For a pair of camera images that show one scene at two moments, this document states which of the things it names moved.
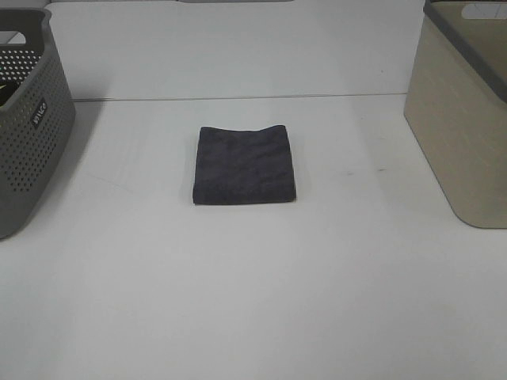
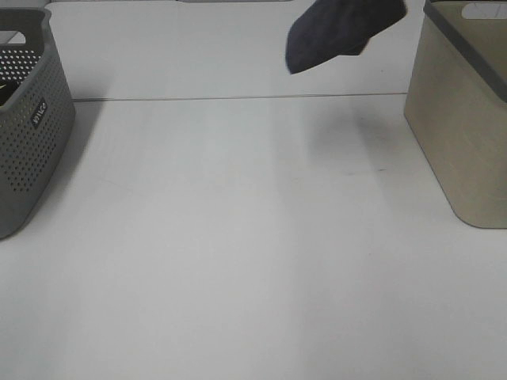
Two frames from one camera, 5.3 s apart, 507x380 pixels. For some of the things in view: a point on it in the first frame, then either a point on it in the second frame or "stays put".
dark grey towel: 243,166 → 329,28
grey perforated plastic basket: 37,111 stays put
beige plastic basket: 456,104 stays put
